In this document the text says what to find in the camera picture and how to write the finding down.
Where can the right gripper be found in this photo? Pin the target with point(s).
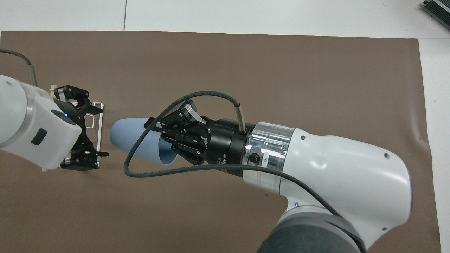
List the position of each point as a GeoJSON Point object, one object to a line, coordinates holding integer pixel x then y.
{"type": "Point", "coordinates": [225, 144]}

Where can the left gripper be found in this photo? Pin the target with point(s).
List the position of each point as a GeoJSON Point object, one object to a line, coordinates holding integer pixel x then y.
{"type": "Point", "coordinates": [72, 111]}

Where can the light blue cup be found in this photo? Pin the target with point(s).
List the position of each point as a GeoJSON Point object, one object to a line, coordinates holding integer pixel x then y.
{"type": "Point", "coordinates": [135, 138]}

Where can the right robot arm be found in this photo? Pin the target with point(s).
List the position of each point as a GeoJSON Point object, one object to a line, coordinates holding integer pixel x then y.
{"type": "Point", "coordinates": [334, 165]}

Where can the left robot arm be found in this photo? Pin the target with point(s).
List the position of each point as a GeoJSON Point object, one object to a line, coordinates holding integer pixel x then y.
{"type": "Point", "coordinates": [21, 119]}

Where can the grey metal device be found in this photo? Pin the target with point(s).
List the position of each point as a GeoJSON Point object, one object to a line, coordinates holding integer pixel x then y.
{"type": "Point", "coordinates": [437, 8]}

